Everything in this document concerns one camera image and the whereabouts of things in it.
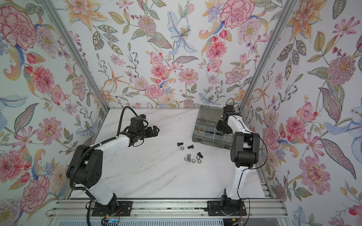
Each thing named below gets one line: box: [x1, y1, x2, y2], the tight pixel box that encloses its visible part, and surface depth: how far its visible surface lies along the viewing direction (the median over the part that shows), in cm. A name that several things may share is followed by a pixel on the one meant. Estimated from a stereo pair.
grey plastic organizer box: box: [191, 104, 233, 150], surface depth 106 cm
